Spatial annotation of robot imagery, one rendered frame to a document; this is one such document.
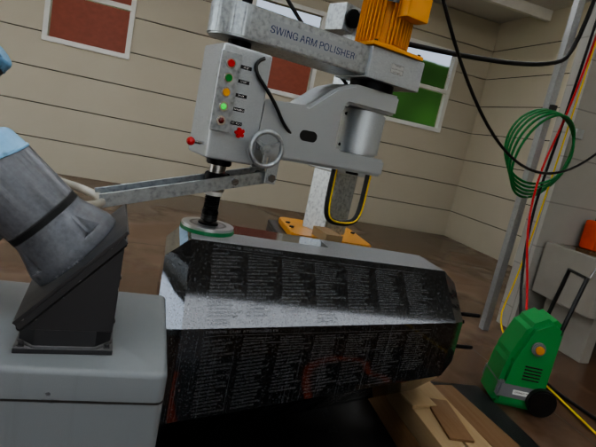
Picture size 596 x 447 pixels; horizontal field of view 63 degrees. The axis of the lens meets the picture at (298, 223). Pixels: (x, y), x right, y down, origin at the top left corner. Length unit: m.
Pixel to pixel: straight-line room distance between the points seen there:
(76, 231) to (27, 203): 0.09
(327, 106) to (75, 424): 1.51
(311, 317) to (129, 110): 6.54
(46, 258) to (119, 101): 7.11
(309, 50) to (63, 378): 1.48
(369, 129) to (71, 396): 1.65
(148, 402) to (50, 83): 7.39
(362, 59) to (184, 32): 6.13
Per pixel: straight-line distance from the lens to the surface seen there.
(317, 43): 2.02
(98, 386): 0.96
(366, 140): 2.20
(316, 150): 2.05
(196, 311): 1.72
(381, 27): 2.24
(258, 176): 1.98
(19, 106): 8.26
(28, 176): 0.99
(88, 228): 1.00
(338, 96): 2.09
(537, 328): 3.20
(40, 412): 1.00
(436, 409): 2.41
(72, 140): 8.14
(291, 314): 1.81
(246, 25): 1.89
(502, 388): 3.26
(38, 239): 1.00
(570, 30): 4.59
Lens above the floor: 1.32
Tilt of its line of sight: 10 degrees down
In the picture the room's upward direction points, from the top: 12 degrees clockwise
